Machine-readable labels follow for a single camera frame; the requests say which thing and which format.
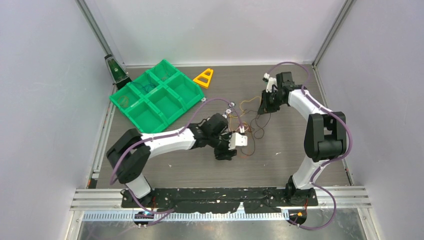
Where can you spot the yellow triangular plastic piece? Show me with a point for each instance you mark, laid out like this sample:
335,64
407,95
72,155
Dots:
204,78

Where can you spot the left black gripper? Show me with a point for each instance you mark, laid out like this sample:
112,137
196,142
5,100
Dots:
225,153

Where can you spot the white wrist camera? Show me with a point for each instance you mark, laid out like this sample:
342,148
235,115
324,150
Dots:
271,83
237,140

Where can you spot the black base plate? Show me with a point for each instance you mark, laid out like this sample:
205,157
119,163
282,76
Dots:
221,200

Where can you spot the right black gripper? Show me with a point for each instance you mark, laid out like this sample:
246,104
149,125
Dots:
265,107

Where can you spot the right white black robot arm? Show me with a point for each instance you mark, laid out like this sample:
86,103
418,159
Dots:
325,135

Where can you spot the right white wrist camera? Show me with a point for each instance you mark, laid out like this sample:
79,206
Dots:
271,83

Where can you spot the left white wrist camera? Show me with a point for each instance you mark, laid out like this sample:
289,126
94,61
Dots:
237,140

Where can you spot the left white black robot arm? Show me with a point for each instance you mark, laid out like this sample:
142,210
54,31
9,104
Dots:
129,155

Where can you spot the green compartment tray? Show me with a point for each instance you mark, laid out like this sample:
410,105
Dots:
157,98

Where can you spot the green black corner device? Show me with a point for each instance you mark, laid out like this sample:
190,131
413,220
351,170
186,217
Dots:
120,77

